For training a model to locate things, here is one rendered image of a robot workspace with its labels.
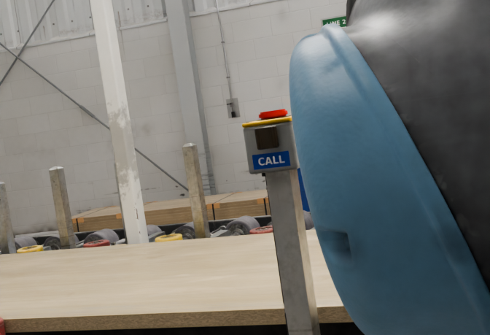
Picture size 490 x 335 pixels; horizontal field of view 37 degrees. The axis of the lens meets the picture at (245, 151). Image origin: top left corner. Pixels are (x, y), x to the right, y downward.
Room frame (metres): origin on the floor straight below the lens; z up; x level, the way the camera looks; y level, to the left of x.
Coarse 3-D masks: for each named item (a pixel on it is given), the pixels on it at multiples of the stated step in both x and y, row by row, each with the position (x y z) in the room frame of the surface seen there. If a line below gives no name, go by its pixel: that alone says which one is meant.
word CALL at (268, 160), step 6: (252, 156) 0.98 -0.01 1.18; (258, 156) 0.98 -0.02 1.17; (264, 156) 0.98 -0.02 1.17; (270, 156) 0.97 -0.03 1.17; (276, 156) 0.97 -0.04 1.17; (282, 156) 0.97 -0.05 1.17; (288, 156) 0.96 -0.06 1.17; (258, 162) 0.98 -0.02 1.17; (264, 162) 0.98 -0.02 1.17; (270, 162) 0.97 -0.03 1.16; (276, 162) 0.97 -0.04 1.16; (282, 162) 0.97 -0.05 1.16; (288, 162) 0.96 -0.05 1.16; (258, 168) 0.98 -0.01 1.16; (264, 168) 0.98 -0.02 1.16
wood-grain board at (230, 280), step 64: (0, 256) 2.27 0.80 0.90; (64, 256) 2.09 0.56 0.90; (128, 256) 1.93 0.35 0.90; (192, 256) 1.80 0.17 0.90; (256, 256) 1.68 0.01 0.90; (320, 256) 1.58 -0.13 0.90; (64, 320) 1.38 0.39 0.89; (128, 320) 1.33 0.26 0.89; (192, 320) 1.28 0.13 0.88; (256, 320) 1.23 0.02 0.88; (320, 320) 1.19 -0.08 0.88
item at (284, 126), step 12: (264, 120) 0.97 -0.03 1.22; (276, 120) 0.97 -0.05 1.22; (288, 120) 0.96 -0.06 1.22; (252, 132) 0.98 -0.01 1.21; (288, 132) 0.96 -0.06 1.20; (252, 144) 0.98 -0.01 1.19; (288, 144) 0.96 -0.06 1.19; (252, 168) 0.98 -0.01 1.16; (276, 168) 0.97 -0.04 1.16; (288, 168) 0.96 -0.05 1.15
